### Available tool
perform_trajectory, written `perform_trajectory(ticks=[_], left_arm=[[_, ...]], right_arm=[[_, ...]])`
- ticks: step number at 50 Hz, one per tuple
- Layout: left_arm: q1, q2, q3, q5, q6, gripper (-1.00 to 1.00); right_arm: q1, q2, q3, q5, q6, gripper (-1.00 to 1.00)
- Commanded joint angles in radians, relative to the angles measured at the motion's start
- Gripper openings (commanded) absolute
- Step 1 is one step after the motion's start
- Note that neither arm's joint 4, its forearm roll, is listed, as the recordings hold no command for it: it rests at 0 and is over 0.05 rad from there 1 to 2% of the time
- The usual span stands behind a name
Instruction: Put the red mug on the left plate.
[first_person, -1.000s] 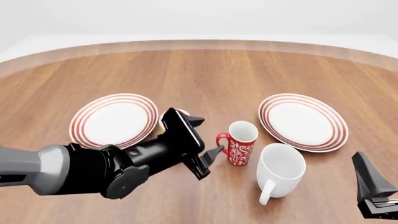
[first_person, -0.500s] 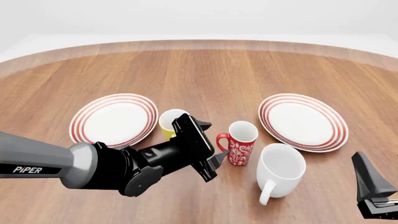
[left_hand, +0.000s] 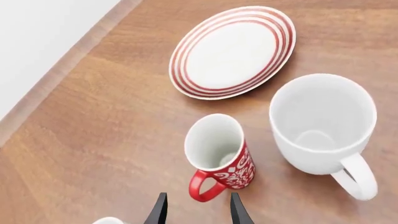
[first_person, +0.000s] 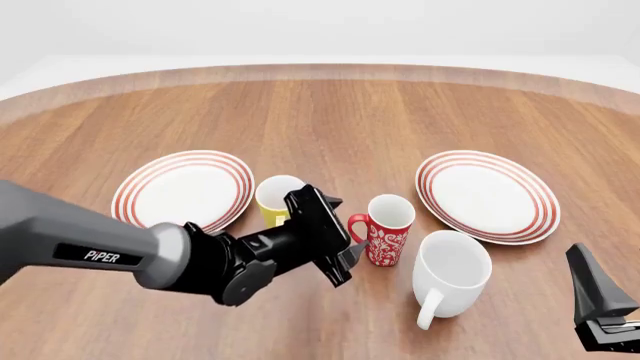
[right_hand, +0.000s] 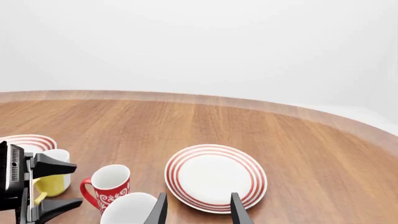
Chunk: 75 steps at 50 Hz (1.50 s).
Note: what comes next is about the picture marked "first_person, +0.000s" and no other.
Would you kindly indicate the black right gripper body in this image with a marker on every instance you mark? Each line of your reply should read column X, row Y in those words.
column 600, row 335

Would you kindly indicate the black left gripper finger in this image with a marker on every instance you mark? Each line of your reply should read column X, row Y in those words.
column 335, row 201
column 354, row 252

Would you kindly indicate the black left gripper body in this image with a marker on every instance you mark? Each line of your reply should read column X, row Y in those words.
column 320, row 225

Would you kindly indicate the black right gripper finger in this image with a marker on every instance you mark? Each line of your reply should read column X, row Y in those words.
column 590, row 285

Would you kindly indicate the grey and black left robot arm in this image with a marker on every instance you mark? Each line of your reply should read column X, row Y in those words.
column 75, row 232

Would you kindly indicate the red patterned mug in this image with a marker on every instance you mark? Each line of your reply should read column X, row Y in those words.
column 387, row 234

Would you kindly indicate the yellow mug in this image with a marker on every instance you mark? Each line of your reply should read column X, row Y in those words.
column 272, row 193

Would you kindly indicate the white mug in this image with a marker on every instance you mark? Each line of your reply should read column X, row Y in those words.
column 450, row 270

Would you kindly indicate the white plate with red rings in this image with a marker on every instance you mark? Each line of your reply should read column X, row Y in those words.
column 185, row 189
column 487, row 197

